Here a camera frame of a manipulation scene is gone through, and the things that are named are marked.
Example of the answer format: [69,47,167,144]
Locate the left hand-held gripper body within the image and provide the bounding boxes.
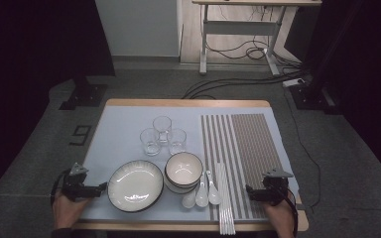
[61,162,95,202]

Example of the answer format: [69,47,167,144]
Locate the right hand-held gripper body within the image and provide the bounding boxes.
[261,168,295,207]

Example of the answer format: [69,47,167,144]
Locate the bundle of white chopsticks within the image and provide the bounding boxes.
[215,162,237,236]

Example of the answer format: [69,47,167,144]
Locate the white black-rimmed plate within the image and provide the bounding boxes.
[107,159,165,213]

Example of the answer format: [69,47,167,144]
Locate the person's left hand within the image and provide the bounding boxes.
[52,190,90,230]

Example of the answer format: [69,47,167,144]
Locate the person's right hand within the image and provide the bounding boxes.
[262,194,296,238]

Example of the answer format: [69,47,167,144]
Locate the brown striped placemat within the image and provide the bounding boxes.
[200,113,300,222]

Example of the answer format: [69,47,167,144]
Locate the pale blue table mat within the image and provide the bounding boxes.
[78,105,302,222]

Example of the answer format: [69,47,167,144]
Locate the clear drinking glass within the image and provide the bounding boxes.
[152,115,173,145]
[167,128,188,157]
[139,128,163,157]

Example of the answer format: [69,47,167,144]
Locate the black stand base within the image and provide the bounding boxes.
[289,82,341,115]
[59,75,109,111]

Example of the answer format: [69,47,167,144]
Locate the white power strip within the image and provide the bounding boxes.
[282,77,307,88]

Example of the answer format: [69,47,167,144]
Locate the wooden table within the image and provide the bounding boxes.
[71,98,311,232]

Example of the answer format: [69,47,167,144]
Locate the dark curtain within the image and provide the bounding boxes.
[284,0,381,189]
[0,0,116,206]

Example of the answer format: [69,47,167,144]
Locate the white-framed desk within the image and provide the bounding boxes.
[191,0,322,77]

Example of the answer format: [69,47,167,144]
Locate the light grey panel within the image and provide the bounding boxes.
[94,0,183,58]

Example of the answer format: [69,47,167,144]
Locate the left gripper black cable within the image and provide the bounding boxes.
[49,168,72,207]

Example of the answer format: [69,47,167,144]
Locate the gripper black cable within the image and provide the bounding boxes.
[49,168,72,207]
[284,187,301,238]

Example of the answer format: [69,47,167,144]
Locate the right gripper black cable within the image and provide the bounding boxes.
[284,187,301,238]

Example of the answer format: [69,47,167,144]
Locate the thin black cable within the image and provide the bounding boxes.
[282,88,322,210]

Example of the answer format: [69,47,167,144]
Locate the black floor cables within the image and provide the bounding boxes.
[181,70,307,100]

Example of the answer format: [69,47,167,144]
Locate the coiled black cables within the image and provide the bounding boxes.
[204,6,272,61]

